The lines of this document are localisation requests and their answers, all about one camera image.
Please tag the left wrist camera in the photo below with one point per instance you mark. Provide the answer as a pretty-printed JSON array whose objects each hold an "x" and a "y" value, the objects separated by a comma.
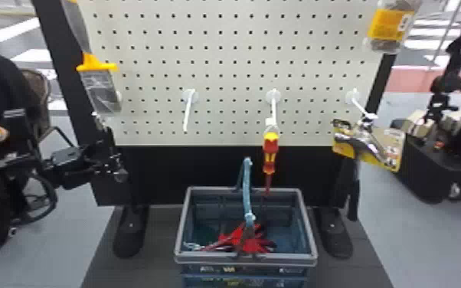
[{"x": 16, "y": 124}]

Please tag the grey gloves with yellow card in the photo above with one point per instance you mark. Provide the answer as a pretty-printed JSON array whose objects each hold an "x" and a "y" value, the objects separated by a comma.
[{"x": 389, "y": 26}]

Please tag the silver wrench on yellow card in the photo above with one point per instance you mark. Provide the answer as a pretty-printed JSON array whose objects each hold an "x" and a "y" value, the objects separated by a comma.
[{"x": 369, "y": 142}]

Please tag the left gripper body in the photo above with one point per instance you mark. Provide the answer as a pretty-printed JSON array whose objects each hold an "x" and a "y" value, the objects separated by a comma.
[{"x": 71, "y": 167}]

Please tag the white pegboard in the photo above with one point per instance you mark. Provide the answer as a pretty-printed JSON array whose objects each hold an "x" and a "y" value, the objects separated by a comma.
[{"x": 230, "y": 60}]

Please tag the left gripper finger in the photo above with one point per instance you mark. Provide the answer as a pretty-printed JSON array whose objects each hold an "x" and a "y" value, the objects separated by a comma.
[
  {"x": 112, "y": 173},
  {"x": 104, "y": 159}
]

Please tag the red yellow screwdriver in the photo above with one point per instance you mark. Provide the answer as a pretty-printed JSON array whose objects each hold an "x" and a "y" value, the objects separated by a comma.
[{"x": 270, "y": 150}]

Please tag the blue basket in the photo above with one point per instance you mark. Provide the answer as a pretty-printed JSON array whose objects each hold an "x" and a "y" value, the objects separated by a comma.
[{"x": 246, "y": 259}]

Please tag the yellow scraper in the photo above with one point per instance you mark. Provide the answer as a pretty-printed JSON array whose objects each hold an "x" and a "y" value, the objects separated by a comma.
[{"x": 94, "y": 66}]

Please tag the red pliers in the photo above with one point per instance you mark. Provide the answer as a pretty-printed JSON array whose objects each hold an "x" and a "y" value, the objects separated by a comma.
[{"x": 244, "y": 241}]

